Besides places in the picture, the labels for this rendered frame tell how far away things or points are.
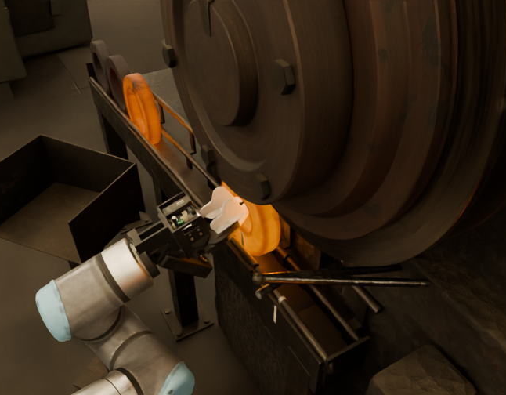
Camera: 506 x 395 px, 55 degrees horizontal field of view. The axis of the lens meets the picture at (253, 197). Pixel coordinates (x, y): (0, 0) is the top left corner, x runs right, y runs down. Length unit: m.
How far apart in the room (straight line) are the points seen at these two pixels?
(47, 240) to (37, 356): 0.65
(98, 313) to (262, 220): 0.29
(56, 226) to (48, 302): 0.35
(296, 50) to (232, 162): 0.19
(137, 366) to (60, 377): 0.82
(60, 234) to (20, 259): 0.90
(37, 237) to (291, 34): 0.86
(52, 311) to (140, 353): 0.15
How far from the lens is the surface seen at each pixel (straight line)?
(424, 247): 0.43
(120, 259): 0.77
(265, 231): 0.78
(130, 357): 0.83
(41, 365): 1.65
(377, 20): 0.35
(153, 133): 1.24
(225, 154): 0.52
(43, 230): 1.12
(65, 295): 0.78
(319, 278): 0.55
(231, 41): 0.41
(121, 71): 1.39
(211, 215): 0.83
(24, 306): 1.82
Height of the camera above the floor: 1.31
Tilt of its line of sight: 40 degrees down
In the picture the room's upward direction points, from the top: straight up
